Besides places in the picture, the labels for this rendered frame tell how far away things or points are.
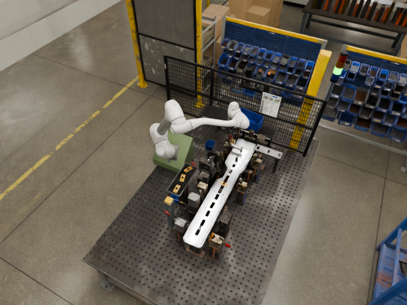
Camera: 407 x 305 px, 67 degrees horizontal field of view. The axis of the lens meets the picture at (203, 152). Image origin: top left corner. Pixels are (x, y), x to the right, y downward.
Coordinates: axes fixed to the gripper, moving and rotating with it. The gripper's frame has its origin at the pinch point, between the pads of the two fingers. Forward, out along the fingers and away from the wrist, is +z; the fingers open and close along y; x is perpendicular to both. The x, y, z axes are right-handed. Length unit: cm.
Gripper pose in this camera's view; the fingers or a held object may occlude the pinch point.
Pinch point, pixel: (230, 134)
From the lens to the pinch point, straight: 322.1
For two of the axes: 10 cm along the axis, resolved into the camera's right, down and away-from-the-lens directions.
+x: 4.4, -6.7, 6.0
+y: 9.0, 3.4, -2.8
